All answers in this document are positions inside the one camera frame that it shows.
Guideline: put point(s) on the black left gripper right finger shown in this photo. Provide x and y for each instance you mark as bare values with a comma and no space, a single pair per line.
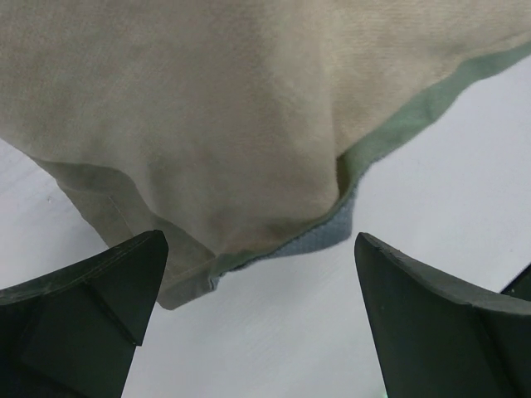
439,336

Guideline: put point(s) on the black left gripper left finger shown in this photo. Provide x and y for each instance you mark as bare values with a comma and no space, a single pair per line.
73,332

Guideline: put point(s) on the blue-grey pillowcase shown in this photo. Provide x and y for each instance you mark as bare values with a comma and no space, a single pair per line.
238,128

